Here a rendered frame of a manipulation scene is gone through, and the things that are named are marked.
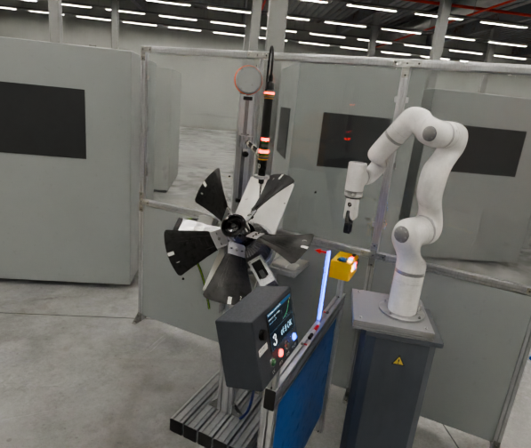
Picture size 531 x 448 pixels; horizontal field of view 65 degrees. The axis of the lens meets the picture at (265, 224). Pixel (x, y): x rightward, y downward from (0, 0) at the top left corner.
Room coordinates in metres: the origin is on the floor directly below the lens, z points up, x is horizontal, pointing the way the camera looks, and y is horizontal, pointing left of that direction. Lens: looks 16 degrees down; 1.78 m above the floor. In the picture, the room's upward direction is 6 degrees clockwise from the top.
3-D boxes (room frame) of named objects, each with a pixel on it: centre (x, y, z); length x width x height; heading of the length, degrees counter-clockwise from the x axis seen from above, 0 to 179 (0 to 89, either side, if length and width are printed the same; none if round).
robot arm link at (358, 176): (1.92, -0.40, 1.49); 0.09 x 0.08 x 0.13; 131
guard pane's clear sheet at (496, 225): (2.49, -0.26, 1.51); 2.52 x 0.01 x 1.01; 66
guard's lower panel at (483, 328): (2.49, -0.26, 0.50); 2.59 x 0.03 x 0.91; 66
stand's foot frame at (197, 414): (2.07, 0.08, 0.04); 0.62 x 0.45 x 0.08; 156
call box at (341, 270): (1.96, -0.41, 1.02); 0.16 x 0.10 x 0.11; 156
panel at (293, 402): (1.60, -0.25, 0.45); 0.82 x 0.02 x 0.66; 156
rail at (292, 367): (1.60, -0.25, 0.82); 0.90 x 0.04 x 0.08; 156
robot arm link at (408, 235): (1.62, -0.60, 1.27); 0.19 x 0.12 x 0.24; 130
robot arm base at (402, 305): (1.64, -0.62, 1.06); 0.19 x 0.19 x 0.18
